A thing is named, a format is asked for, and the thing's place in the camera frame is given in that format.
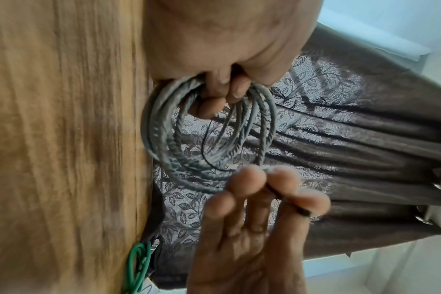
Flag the grey cable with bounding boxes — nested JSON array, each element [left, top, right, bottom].
[[141, 75, 313, 218]]

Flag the green cable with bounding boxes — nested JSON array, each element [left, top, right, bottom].
[[123, 236, 161, 294]]

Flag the brown leaf-patterned curtain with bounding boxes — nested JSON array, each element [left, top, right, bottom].
[[147, 23, 441, 292]]

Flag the person's right hand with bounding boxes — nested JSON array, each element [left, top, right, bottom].
[[186, 166, 332, 294]]

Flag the person's left hand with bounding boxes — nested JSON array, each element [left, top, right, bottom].
[[141, 0, 325, 120]]

